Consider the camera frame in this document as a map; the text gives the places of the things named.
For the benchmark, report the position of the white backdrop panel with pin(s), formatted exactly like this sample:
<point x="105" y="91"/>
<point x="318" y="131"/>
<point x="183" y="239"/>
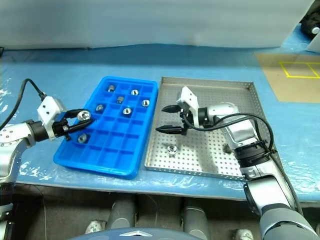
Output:
<point x="125" y="22"/>

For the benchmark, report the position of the brown cardboard sheet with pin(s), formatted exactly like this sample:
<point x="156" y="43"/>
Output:
<point x="287" y="90"/>

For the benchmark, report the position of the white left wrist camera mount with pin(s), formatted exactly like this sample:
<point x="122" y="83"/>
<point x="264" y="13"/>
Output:
<point x="47" y="108"/>

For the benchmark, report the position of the blue compartment tray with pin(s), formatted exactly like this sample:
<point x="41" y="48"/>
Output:
<point x="112" y="147"/>

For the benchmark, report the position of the blue table mat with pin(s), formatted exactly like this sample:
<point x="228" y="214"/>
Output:
<point x="75" y="65"/>

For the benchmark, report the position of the dark grey cylindrical shape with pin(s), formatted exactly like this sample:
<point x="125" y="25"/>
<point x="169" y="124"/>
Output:
<point x="196" y="217"/>
<point x="122" y="212"/>

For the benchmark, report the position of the grey speckled rounded shape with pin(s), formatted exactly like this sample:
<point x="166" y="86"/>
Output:
<point x="95" y="227"/>
<point x="243" y="235"/>

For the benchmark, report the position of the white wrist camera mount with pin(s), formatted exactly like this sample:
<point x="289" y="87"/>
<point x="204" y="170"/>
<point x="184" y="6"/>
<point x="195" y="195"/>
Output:
<point x="47" y="108"/>
<point x="189" y="98"/>

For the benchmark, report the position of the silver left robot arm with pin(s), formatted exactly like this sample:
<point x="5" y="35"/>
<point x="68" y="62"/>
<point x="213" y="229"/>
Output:
<point x="12" y="136"/>

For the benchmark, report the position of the blue-grey dome with triangle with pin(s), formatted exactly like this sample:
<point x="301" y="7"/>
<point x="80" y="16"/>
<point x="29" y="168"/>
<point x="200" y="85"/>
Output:
<point x="125" y="235"/>

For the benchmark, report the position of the metal roller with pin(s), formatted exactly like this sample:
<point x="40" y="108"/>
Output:
<point x="82" y="138"/>
<point x="134" y="92"/>
<point x="99" y="107"/>
<point x="83" y="115"/>
<point x="111" y="88"/>
<point x="172" y="149"/>
<point x="120" y="99"/>
<point x="127" y="111"/>
<point x="145" y="102"/>

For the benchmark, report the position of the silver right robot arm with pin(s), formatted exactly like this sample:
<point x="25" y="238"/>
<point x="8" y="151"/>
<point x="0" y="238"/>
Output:
<point x="272" y="200"/>

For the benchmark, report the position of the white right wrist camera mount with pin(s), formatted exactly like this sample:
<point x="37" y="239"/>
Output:
<point x="189" y="98"/>

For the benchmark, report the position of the black rounded device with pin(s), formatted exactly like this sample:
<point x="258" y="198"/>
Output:
<point x="308" y="25"/>

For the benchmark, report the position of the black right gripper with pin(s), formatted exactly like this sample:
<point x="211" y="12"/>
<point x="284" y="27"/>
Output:
<point x="187" y="120"/>

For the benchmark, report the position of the perforated steel tray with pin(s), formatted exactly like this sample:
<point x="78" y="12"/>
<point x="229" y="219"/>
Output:
<point x="200" y="150"/>

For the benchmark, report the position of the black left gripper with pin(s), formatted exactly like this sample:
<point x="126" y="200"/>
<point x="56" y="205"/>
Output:
<point x="60" y="128"/>

